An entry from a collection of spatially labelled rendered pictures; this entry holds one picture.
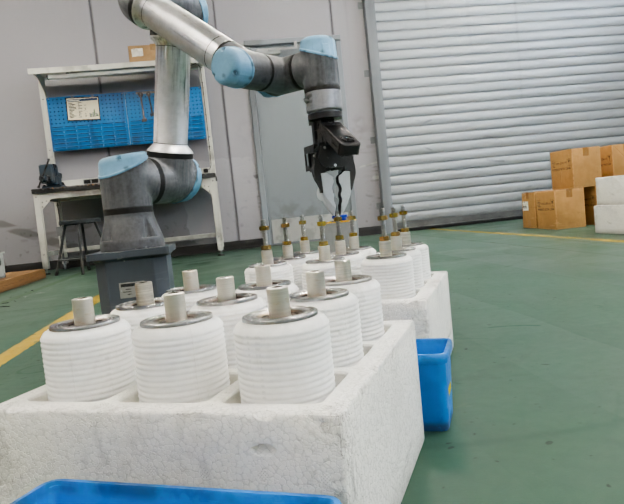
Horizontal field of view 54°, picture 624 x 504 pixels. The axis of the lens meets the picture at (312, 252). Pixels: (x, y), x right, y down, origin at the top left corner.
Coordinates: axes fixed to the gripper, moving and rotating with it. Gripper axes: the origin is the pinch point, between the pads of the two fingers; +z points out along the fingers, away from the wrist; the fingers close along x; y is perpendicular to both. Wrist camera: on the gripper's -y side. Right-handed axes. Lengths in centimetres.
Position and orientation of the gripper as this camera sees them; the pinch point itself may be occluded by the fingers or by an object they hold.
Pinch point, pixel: (338, 209)
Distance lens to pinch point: 126.0
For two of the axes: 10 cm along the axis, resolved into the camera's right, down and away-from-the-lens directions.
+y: -3.5, -0.3, 9.3
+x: -9.3, 1.2, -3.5
